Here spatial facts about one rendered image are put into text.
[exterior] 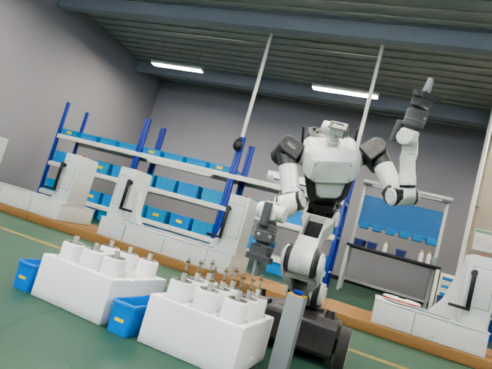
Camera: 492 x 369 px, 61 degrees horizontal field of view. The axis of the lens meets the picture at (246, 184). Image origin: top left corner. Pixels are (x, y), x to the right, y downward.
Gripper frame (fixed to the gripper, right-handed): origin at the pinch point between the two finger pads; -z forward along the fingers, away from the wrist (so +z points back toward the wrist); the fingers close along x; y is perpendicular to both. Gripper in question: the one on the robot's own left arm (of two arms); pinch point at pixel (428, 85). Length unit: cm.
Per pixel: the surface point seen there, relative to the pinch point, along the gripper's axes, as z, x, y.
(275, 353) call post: 114, 50, -18
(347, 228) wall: 275, -582, 504
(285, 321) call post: 102, 47, -15
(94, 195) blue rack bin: 292, -35, 600
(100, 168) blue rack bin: 246, -40, 615
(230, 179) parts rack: 177, -193, 431
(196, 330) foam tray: 108, 82, -10
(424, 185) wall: 127, -688, 436
